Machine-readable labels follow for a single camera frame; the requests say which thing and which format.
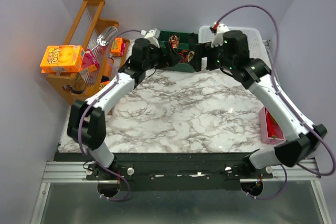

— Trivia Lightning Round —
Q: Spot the small orange box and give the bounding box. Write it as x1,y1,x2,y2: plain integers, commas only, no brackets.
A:
110,37,125,57
98,81,109,91

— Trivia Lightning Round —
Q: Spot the rolled orange black tie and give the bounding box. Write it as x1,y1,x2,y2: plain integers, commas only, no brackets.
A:
178,50,189,63

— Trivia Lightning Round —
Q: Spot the rolled beige patterned tie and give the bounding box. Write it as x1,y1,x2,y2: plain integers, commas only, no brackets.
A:
187,51,195,62

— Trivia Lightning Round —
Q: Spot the metal scoop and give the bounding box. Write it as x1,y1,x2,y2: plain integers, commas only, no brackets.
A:
97,26,118,47

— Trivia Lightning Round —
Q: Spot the tin can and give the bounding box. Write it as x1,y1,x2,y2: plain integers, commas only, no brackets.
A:
68,73,87,94

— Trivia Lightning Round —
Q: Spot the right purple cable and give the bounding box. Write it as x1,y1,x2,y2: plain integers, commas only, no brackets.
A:
214,4,336,200

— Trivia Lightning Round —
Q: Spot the green divided organizer tray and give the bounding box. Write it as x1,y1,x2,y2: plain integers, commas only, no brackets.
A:
158,30,195,73

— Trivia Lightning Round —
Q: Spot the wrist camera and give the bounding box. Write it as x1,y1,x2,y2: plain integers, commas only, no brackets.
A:
140,28,161,48
210,22,229,48

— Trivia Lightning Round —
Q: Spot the pink tray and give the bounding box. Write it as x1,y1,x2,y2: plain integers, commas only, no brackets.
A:
259,107,285,145

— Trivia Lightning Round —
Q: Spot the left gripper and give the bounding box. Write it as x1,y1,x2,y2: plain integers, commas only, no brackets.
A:
143,41,183,71

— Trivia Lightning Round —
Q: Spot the white plastic basket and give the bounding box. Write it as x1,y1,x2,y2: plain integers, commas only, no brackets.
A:
198,26,270,66

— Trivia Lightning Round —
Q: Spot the rolled red patterned tie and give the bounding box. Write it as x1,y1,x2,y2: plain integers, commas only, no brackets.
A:
169,35,180,49

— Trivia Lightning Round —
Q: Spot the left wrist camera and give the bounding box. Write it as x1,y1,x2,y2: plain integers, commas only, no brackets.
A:
140,28,161,48

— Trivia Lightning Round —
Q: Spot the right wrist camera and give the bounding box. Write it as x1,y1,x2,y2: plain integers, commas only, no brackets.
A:
210,22,229,48

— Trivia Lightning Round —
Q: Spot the wooden rack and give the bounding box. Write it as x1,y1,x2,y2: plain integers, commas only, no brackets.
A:
46,0,119,105

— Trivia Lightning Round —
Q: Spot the aluminium rail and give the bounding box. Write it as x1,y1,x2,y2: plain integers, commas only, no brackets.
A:
42,159,321,183

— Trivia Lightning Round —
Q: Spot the red chili pepper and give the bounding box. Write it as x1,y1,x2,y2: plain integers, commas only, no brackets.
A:
265,109,278,139

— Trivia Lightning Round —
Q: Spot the purple cable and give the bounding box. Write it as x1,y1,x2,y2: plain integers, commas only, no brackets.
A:
78,29,144,201
214,4,336,200

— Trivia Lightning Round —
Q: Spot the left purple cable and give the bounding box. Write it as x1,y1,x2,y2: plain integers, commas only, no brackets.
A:
78,29,144,201

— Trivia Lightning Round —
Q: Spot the small orange box upper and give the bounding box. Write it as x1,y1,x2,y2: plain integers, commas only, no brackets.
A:
110,37,125,57

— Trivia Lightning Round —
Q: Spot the orange bottle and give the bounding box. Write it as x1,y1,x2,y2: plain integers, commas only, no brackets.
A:
101,58,114,82

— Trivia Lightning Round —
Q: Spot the small orange box lower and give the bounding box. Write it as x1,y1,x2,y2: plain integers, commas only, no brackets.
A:
98,81,109,91

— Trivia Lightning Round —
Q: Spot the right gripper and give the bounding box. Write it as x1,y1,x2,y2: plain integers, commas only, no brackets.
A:
188,40,235,72

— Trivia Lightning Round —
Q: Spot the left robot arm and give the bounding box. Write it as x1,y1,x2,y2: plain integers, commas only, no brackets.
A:
67,38,183,179

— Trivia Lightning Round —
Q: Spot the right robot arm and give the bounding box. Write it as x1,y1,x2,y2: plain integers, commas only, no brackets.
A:
195,30,327,178

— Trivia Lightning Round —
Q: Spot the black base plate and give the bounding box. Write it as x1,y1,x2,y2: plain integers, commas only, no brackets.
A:
54,152,274,192

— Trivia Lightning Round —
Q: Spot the orange snack box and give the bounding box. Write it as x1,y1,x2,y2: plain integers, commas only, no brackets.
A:
40,45,85,73

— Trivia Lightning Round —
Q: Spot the pink small box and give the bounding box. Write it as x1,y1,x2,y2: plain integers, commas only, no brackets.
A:
81,49,99,72

